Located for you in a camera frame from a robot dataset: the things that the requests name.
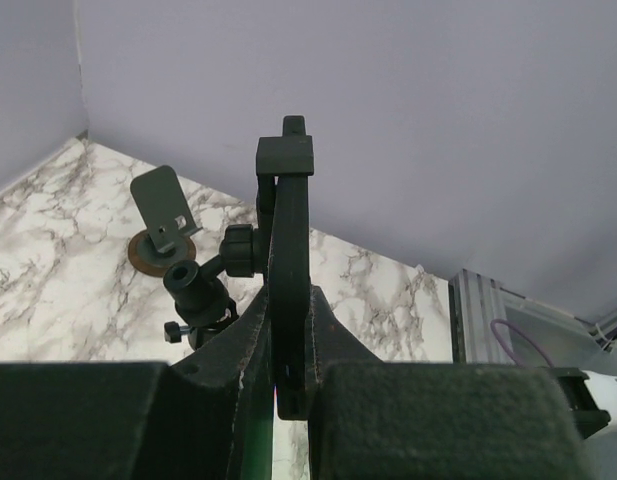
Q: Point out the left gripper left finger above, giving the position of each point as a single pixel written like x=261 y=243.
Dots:
x=208 y=416

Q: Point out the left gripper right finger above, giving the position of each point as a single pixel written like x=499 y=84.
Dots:
x=372 y=419

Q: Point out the wood base phone stand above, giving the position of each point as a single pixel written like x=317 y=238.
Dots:
x=169 y=224

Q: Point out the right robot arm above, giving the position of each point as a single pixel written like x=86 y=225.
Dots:
x=592 y=399

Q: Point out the right black phone stand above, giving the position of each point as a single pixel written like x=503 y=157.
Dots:
x=276 y=248

